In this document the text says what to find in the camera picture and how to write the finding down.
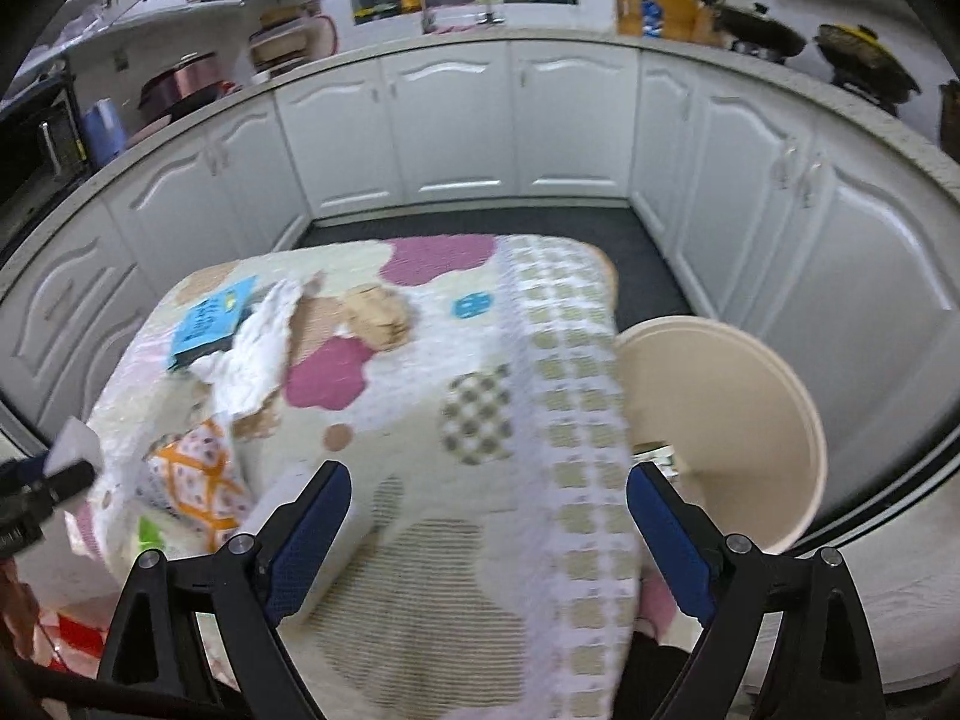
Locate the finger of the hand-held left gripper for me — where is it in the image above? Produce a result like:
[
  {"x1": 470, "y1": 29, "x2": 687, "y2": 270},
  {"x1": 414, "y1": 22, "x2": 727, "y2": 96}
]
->
[
  {"x1": 34, "y1": 461, "x2": 97, "y2": 503},
  {"x1": 0, "y1": 454, "x2": 53, "y2": 490}
]

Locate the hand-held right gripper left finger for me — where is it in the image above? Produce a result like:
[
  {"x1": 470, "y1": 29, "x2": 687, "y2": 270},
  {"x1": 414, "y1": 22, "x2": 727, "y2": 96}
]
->
[{"x1": 96, "y1": 460, "x2": 353, "y2": 720}]

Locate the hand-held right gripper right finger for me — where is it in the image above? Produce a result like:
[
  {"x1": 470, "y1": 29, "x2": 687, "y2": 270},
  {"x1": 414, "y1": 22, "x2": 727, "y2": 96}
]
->
[{"x1": 626, "y1": 463, "x2": 890, "y2": 720}]

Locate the green box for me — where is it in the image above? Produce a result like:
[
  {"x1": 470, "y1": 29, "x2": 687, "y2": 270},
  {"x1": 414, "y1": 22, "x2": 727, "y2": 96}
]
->
[{"x1": 634, "y1": 444, "x2": 680, "y2": 477}]

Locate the beige bucket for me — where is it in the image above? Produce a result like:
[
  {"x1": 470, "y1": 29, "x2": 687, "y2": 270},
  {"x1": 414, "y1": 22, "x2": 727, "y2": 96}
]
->
[{"x1": 613, "y1": 317, "x2": 827, "y2": 556}]

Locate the white foam block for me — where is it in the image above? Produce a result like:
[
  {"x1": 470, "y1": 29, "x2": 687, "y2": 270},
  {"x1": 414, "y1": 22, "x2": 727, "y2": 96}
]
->
[{"x1": 238, "y1": 463, "x2": 380, "y2": 612}]

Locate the orange patterned plastic bag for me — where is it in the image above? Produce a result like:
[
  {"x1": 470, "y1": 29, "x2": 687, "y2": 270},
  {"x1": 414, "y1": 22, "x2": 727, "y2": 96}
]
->
[{"x1": 142, "y1": 420, "x2": 252, "y2": 548}]

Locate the red checkered cloth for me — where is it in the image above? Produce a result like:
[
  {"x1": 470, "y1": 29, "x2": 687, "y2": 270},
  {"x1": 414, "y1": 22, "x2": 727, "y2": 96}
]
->
[{"x1": 34, "y1": 607, "x2": 113, "y2": 683}]

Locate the patterned tablecloth table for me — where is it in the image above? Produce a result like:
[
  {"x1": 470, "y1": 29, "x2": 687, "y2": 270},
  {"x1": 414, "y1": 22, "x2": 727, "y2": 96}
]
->
[{"x1": 64, "y1": 234, "x2": 650, "y2": 720}]

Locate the white crumpled tissue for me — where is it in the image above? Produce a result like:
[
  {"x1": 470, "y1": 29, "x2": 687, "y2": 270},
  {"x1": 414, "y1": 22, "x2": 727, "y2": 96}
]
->
[{"x1": 191, "y1": 277, "x2": 323, "y2": 417}]

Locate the blue packet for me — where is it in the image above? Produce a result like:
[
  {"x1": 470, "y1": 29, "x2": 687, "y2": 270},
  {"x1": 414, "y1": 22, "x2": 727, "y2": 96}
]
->
[{"x1": 166, "y1": 277, "x2": 260, "y2": 372}]

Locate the beige crumpled cloth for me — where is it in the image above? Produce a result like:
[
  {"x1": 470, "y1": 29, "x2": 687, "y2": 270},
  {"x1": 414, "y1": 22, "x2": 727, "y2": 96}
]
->
[{"x1": 341, "y1": 285, "x2": 413, "y2": 352}]

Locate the black microwave oven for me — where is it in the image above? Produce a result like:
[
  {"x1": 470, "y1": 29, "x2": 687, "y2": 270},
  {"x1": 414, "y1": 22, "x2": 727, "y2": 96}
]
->
[{"x1": 0, "y1": 82, "x2": 87, "y2": 203}]

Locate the blue kettle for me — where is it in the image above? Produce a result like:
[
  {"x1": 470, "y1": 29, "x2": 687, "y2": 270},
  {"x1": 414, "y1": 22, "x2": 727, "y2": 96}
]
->
[{"x1": 81, "y1": 99, "x2": 125, "y2": 170}]

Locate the pink rice cooker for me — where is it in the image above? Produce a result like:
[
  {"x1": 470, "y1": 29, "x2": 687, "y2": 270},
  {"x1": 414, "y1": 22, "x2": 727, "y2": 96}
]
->
[{"x1": 139, "y1": 52, "x2": 233, "y2": 121}]

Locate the row of white cabinet doors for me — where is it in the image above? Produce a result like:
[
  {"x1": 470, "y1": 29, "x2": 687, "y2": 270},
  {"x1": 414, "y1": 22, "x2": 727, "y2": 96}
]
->
[{"x1": 0, "y1": 37, "x2": 960, "y2": 526}]

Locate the pink cutting board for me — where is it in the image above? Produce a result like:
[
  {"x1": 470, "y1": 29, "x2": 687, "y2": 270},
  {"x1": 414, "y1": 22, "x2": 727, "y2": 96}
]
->
[{"x1": 304, "y1": 15, "x2": 338, "y2": 61}]

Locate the brown pot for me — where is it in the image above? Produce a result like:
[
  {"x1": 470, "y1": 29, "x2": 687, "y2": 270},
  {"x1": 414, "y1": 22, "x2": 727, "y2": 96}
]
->
[{"x1": 937, "y1": 79, "x2": 960, "y2": 143}]

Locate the black wok with lid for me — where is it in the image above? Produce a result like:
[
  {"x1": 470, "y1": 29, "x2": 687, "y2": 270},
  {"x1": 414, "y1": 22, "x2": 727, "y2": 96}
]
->
[{"x1": 701, "y1": 0, "x2": 807, "y2": 61}]

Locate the yellow lidded pot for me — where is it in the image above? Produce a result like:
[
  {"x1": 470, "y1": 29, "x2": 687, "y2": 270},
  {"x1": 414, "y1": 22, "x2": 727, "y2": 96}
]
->
[{"x1": 814, "y1": 22, "x2": 922, "y2": 98}]

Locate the wooden cutting board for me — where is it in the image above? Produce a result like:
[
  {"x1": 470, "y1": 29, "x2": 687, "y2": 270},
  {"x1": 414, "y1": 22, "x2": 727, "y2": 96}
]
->
[{"x1": 615, "y1": 0, "x2": 710, "y2": 42}]

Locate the tall metal faucet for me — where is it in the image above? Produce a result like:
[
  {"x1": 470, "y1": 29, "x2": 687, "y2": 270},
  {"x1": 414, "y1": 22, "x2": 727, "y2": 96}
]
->
[{"x1": 373, "y1": 0, "x2": 432, "y2": 32}]

